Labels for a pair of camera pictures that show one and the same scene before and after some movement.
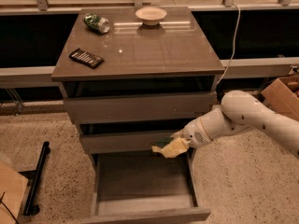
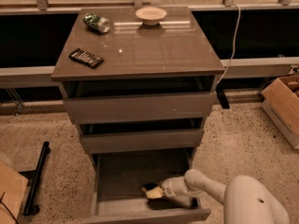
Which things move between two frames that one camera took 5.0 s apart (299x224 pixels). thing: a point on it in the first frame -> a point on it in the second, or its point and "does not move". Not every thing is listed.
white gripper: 195,135 -> 165,190
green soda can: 97,22 does not move
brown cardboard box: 282,96 does not move
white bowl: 150,15 does not move
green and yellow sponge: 163,143 -> 151,189
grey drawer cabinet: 133,77 does not move
